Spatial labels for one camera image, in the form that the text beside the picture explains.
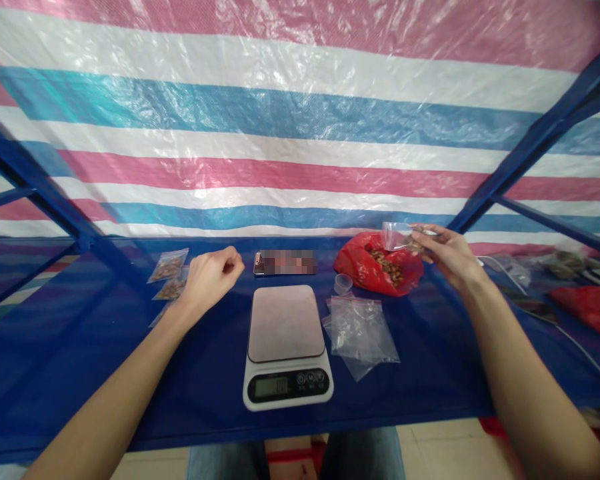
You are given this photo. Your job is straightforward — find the person's left hand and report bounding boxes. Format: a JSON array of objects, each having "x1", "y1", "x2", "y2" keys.
[{"x1": 185, "y1": 245, "x2": 247, "y2": 307}]

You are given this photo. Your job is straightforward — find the person's right hand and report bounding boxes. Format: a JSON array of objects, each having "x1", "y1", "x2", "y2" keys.
[{"x1": 409, "y1": 223, "x2": 483, "y2": 293}]

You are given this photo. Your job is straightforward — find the person's right fingers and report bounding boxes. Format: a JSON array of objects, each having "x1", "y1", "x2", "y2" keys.
[{"x1": 409, "y1": 223, "x2": 453, "y2": 265}]

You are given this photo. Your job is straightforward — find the person's left fingers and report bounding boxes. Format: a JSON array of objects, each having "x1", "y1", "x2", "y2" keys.
[{"x1": 219, "y1": 245, "x2": 247, "y2": 276}]

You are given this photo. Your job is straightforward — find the small clear zip bag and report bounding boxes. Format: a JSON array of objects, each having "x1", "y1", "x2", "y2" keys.
[{"x1": 381, "y1": 221, "x2": 431, "y2": 257}]

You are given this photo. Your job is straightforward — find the smartphone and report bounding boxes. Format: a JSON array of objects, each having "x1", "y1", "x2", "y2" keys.
[{"x1": 253, "y1": 249, "x2": 319, "y2": 278}]

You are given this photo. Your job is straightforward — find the zip bag filled with nuts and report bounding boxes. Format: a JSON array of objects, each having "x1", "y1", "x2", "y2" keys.
[
  {"x1": 151, "y1": 266, "x2": 191, "y2": 302},
  {"x1": 147, "y1": 247, "x2": 191, "y2": 283}
]

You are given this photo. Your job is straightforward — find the red plastic bag of nuts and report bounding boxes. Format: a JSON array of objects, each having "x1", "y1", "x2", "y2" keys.
[{"x1": 333, "y1": 230, "x2": 425, "y2": 299}]

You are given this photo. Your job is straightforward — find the white digital kitchen scale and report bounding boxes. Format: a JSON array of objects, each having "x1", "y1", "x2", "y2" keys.
[{"x1": 241, "y1": 284, "x2": 335, "y2": 413}]

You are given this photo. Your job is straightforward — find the pile of empty zip bags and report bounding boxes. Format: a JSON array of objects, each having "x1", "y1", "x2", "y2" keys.
[{"x1": 321, "y1": 294, "x2": 401, "y2": 384}]

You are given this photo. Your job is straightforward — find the clear bags of dried goods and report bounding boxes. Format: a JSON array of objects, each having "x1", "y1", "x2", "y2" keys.
[{"x1": 542, "y1": 249, "x2": 600, "y2": 283}]

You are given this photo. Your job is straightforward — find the striped plastic tarp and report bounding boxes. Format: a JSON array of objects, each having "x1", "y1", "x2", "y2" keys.
[{"x1": 0, "y1": 0, "x2": 600, "y2": 263}]

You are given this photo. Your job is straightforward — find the person's legs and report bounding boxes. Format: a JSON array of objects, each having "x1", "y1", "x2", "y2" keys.
[{"x1": 187, "y1": 426, "x2": 407, "y2": 480}]

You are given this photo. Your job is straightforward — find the white cable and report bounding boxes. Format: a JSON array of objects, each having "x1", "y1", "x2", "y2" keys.
[{"x1": 475, "y1": 255, "x2": 600, "y2": 383}]

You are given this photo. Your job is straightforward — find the blue metal shelf frame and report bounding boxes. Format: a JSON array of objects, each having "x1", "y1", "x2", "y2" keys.
[{"x1": 0, "y1": 29, "x2": 600, "y2": 453}]

